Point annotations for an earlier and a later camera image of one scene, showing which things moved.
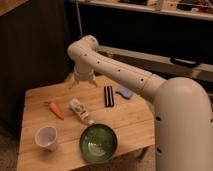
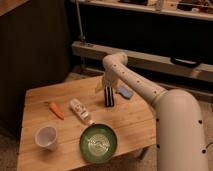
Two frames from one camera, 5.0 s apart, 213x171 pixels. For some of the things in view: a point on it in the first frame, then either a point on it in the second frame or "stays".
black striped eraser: [109, 97] stays
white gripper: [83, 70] to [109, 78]
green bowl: [98, 143] stays
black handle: [184, 62] stays
